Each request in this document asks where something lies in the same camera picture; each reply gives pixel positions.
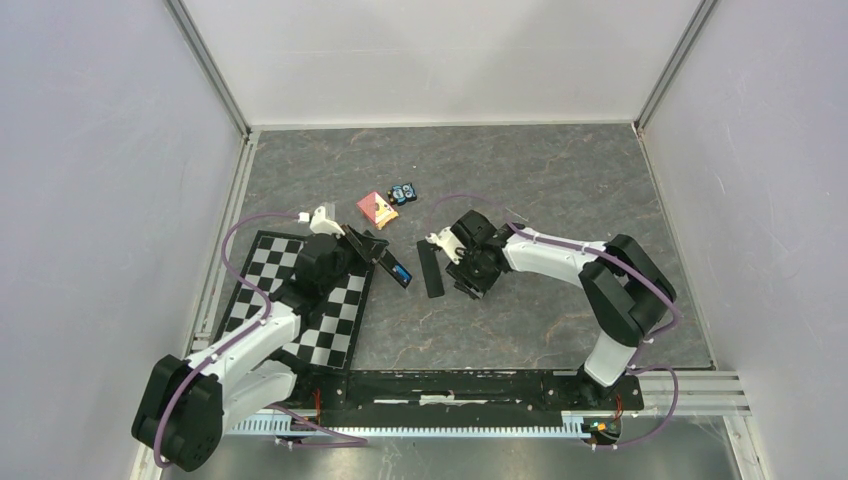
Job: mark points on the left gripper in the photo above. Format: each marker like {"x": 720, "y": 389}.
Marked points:
{"x": 366, "y": 249}

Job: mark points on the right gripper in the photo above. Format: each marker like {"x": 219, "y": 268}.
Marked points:
{"x": 475, "y": 288}

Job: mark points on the black remote control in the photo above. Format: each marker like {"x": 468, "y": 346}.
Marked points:
{"x": 388, "y": 261}

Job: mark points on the blue battery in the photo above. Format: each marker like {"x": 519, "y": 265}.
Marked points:
{"x": 402, "y": 272}

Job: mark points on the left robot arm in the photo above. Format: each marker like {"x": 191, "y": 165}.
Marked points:
{"x": 189, "y": 402}

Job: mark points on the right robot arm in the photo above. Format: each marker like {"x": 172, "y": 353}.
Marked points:
{"x": 627, "y": 292}

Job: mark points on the red yellow small box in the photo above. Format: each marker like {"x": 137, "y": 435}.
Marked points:
{"x": 377, "y": 210}

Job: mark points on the checkerboard calibration board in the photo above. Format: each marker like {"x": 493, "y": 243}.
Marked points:
{"x": 333, "y": 324}

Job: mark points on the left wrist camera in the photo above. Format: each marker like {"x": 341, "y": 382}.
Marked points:
{"x": 322, "y": 220}

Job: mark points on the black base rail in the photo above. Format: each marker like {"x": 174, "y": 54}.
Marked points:
{"x": 458, "y": 398}

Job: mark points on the white cable comb strip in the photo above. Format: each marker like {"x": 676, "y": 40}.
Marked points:
{"x": 278, "y": 424}

